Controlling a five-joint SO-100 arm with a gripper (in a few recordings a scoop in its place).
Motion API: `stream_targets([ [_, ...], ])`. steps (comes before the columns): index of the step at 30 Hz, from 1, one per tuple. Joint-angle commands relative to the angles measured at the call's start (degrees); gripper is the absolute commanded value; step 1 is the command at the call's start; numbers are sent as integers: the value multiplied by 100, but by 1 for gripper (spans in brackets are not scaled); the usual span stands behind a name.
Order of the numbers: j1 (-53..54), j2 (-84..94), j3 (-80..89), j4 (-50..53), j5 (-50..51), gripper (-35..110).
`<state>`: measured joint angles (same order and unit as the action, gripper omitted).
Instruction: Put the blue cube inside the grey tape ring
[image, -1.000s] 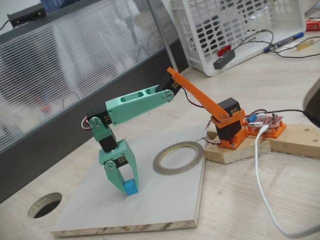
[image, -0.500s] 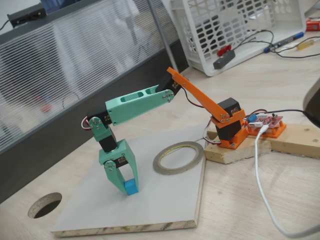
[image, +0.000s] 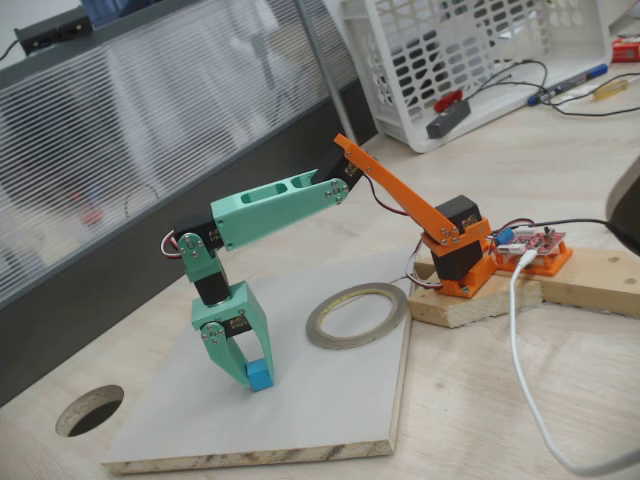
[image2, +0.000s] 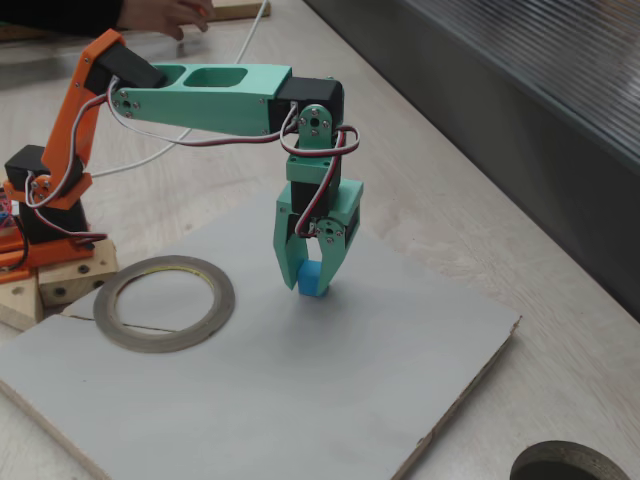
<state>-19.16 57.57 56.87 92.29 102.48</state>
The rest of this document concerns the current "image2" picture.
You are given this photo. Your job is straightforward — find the blue cube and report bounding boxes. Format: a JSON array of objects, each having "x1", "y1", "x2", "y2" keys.
[{"x1": 298, "y1": 259, "x2": 330, "y2": 299}]

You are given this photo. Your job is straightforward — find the black sleeved forearm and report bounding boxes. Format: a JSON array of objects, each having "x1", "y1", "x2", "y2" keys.
[{"x1": 0, "y1": 0, "x2": 126, "y2": 39}]

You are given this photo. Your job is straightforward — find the person's hand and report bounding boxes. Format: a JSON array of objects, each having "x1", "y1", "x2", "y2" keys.
[{"x1": 117, "y1": 0, "x2": 217, "y2": 42}]

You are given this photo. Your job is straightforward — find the grey painted plywood board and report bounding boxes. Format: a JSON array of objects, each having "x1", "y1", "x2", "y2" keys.
[{"x1": 0, "y1": 197, "x2": 524, "y2": 480}]

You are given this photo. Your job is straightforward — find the wooden block with screws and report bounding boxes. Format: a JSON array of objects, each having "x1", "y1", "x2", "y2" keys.
[{"x1": 38, "y1": 238, "x2": 120, "y2": 307}]

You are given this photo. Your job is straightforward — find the wooden plank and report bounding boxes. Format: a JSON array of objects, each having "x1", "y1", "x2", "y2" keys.
[{"x1": 0, "y1": 0, "x2": 272, "y2": 44}]

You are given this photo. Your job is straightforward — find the plain wooden block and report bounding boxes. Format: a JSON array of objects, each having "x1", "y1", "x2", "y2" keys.
[{"x1": 0, "y1": 277, "x2": 45, "y2": 334}]

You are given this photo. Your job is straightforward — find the red circuit board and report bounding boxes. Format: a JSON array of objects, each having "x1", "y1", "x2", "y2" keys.
[{"x1": 0, "y1": 182, "x2": 21, "y2": 236}]

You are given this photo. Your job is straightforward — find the red white black servo wire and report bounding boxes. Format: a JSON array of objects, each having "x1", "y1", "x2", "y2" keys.
[
  {"x1": 106, "y1": 74, "x2": 301, "y2": 149},
  {"x1": 22, "y1": 172, "x2": 109, "y2": 246},
  {"x1": 278, "y1": 124, "x2": 361, "y2": 237}
]

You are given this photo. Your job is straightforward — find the grey ring of tape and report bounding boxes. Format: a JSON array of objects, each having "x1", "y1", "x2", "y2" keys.
[{"x1": 93, "y1": 255, "x2": 236, "y2": 354}]

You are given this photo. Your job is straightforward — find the white cable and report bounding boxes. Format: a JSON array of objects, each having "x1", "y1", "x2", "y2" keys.
[{"x1": 91, "y1": 0, "x2": 269, "y2": 179}]

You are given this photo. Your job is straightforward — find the grey ribbed metal rail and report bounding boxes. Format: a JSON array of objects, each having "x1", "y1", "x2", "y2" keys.
[{"x1": 409, "y1": 0, "x2": 640, "y2": 166}]

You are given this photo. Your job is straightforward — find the round table cable hole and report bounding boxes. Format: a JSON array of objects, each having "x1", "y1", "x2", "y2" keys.
[{"x1": 508, "y1": 439, "x2": 634, "y2": 480}]

